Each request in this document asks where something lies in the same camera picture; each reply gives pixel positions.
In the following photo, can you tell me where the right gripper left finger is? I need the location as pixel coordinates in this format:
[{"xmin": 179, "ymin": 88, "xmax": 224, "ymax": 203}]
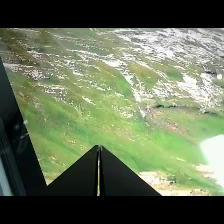
[{"xmin": 46, "ymin": 144, "xmax": 100, "ymax": 197}]

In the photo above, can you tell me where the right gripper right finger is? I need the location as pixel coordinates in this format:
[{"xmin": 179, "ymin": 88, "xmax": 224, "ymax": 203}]
[{"xmin": 98, "ymin": 145, "xmax": 162, "ymax": 197}]

